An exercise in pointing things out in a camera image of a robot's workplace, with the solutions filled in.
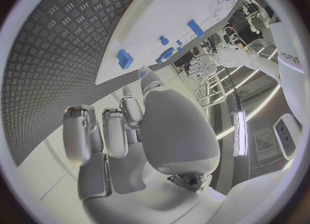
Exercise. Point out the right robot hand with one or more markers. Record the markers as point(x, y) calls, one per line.
point(179, 131)

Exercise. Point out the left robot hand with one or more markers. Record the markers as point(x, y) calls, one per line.
point(202, 66)

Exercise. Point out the white task board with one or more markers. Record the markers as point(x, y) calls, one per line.
point(155, 24)

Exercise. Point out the small blue peg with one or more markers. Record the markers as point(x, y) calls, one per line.
point(158, 61)
point(179, 49)
point(179, 42)

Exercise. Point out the blue gear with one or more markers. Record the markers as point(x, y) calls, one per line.
point(167, 53)

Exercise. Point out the long blue cylinder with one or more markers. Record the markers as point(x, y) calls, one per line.
point(195, 28)

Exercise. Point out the glowing light bar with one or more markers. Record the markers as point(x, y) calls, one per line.
point(240, 134)

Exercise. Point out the blue block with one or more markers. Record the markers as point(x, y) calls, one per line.
point(124, 59)

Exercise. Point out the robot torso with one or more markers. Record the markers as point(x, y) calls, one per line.
point(289, 44)

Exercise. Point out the metal frame rack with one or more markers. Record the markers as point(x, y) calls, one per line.
point(213, 94)

